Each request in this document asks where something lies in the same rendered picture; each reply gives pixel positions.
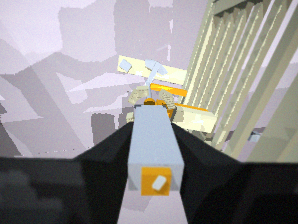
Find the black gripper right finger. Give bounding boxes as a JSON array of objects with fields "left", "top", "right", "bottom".
[{"left": 171, "top": 123, "right": 298, "bottom": 224}]

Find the beige slatted door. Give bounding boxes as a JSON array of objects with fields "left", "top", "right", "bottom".
[{"left": 117, "top": 0, "right": 298, "bottom": 196}]

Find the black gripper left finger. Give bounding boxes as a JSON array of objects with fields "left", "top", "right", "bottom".
[{"left": 0, "top": 122, "right": 134, "bottom": 224}]

